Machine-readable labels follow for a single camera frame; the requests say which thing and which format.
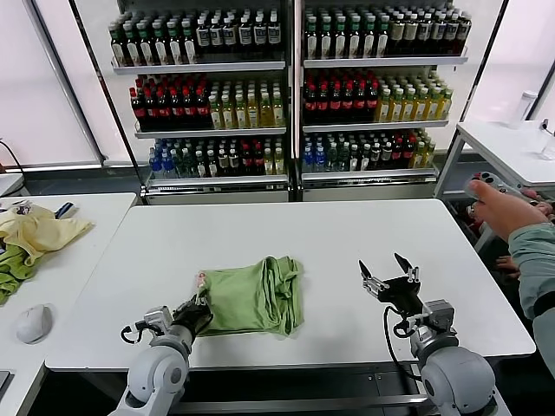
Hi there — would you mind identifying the black beverage display shelf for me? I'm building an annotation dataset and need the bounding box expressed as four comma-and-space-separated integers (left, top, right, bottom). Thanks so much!
69, 0, 300, 205
294, 0, 511, 203

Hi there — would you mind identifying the teal-sleeved forearm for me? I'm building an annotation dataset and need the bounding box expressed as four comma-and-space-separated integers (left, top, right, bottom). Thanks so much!
506, 221, 555, 382

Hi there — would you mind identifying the dark bottle navy white label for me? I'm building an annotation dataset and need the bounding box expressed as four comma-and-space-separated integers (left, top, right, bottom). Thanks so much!
266, 9, 282, 45
447, 10, 460, 54
238, 10, 254, 46
223, 10, 238, 47
252, 10, 268, 46
196, 11, 212, 47
210, 11, 225, 47
459, 10, 473, 53
433, 10, 447, 54

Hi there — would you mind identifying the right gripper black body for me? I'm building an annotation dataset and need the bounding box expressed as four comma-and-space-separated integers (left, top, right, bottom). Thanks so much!
376, 278, 423, 314

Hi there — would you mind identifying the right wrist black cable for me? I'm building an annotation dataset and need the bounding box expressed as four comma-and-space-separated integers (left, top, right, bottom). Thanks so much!
382, 305, 424, 382

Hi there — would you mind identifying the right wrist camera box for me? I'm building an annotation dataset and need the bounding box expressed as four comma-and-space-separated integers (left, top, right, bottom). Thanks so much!
422, 298, 457, 334

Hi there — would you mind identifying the pink red packaged item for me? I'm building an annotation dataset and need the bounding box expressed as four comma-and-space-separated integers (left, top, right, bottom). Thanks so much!
466, 203, 483, 235

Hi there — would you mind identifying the dark bottle beige label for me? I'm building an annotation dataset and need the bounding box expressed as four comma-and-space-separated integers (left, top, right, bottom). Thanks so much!
405, 11, 421, 55
389, 12, 407, 55
419, 11, 434, 55

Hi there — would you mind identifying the lime green cloth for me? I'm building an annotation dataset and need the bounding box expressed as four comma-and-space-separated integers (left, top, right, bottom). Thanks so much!
0, 244, 38, 307

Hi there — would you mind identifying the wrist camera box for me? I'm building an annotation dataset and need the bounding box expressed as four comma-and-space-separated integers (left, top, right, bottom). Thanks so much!
142, 305, 173, 331
422, 298, 457, 334

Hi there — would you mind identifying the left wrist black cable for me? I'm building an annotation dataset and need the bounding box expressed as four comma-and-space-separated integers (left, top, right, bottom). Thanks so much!
120, 321, 151, 346

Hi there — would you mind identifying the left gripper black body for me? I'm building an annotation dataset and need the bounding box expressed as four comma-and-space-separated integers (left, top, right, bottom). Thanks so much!
172, 306, 208, 337

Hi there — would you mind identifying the translucent white tumbler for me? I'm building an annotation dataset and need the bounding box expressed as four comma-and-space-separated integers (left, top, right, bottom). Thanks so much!
510, 89, 539, 130

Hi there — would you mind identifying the pale yellow garment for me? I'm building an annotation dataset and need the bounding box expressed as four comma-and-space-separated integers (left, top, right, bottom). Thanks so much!
0, 204, 95, 268

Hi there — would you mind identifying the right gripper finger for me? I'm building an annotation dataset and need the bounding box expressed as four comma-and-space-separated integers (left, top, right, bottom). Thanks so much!
357, 258, 389, 295
393, 252, 421, 283

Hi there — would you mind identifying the dark metal table frame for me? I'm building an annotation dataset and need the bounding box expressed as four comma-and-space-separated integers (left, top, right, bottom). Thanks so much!
181, 362, 428, 413

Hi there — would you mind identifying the bare human hand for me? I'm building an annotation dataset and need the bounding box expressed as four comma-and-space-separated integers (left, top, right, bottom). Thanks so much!
496, 255, 521, 281
470, 179, 555, 244

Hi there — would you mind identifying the grey window post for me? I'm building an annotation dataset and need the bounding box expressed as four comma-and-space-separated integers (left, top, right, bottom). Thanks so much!
29, 0, 109, 165

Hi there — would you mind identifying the grey handheld controller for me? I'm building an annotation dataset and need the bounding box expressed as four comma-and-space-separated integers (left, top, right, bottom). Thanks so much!
464, 172, 528, 198

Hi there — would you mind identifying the dark tea bottle green cap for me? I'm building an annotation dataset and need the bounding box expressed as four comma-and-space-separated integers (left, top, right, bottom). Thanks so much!
348, 16, 362, 59
167, 20, 183, 65
319, 16, 334, 59
153, 21, 169, 65
305, 16, 320, 59
110, 23, 127, 66
333, 16, 349, 59
139, 21, 154, 66
125, 22, 140, 66
182, 19, 197, 64
375, 15, 390, 58
362, 15, 376, 58

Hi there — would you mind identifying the light green T-shirt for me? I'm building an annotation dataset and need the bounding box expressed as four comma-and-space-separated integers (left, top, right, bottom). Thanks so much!
193, 255, 307, 341

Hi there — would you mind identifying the yellow tea bottle green cap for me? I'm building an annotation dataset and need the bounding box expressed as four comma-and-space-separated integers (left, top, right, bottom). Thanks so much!
413, 88, 428, 122
438, 86, 454, 121
388, 88, 402, 122
426, 87, 440, 121
259, 92, 273, 128
246, 93, 261, 128
208, 94, 223, 129
375, 88, 390, 122
401, 88, 415, 122
234, 93, 248, 129
221, 94, 236, 129
271, 91, 286, 127

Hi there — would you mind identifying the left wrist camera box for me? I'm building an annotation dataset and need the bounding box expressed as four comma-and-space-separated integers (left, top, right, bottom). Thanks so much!
142, 305, 173, 331

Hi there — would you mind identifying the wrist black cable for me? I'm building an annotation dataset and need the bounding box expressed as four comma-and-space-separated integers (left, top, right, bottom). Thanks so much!
382, 305, 424, 382
120, 321, 151, 346

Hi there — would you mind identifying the white table with metal legs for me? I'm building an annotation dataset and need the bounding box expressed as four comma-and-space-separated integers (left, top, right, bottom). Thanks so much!
433, 119, 555, 203

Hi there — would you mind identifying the grey computer mouse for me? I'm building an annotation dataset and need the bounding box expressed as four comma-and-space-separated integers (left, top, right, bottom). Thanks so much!
16, 302, 54, 346

